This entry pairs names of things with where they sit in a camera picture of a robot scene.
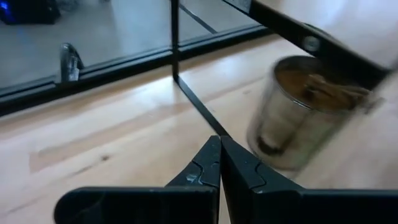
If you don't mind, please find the dark striped tin can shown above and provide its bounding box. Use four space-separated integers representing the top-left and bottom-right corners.
246 55 374 172

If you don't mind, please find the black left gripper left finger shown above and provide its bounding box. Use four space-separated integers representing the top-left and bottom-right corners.
53 135 222 224

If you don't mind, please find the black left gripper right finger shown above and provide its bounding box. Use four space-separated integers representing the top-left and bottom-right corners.
220 136 398 224

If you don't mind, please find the dark box with blue light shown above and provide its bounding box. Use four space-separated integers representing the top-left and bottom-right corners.
0 0 62 26

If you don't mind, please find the wooden shelf black metal frame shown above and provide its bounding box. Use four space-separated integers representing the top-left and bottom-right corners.
169 0 398 139

